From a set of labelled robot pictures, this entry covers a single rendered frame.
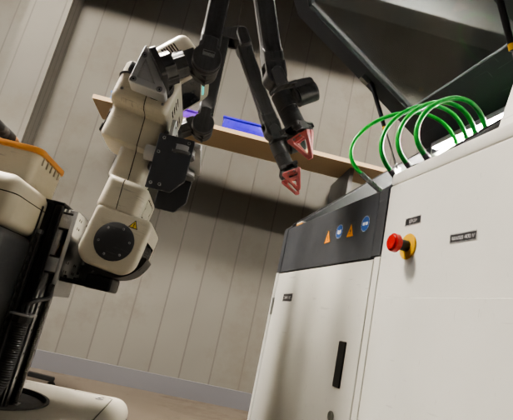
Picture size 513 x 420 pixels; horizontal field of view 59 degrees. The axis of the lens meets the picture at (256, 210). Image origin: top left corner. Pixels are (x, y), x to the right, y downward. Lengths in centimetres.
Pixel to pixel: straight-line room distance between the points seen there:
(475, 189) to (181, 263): 287
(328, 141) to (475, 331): 325
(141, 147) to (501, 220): 95
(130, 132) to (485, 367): 105
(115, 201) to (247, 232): 235
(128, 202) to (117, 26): 308
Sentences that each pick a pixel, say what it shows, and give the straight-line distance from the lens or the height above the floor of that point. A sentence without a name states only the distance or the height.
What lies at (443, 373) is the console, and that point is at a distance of 79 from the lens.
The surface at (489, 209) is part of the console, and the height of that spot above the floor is 84.
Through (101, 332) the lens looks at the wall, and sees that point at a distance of 353.
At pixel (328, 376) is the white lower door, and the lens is 113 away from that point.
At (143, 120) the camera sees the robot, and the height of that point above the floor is 109.
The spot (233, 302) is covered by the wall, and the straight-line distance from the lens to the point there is 348.
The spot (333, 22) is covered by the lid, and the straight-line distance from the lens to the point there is 197.
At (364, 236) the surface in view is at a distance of 109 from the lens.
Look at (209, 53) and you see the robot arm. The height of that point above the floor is 124.
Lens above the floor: 59
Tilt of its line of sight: 14 degrees up
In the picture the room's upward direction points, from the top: 12 degrees clockwise
